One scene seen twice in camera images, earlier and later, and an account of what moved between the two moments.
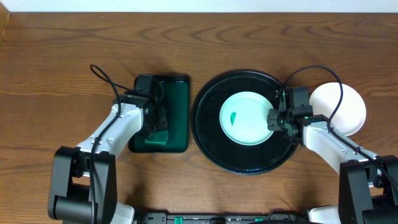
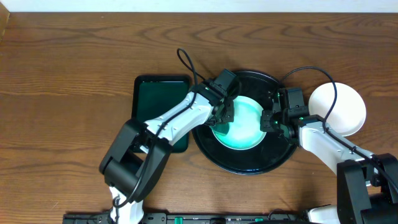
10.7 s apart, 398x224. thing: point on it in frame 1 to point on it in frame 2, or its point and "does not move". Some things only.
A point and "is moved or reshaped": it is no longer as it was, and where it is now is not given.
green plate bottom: (243, 118) is moved or reshaped
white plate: (351, 115) does not move
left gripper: (160, 116) to (224, 113)
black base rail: (274, 217) does not move
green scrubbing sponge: (160, 137) is moved or reshaped
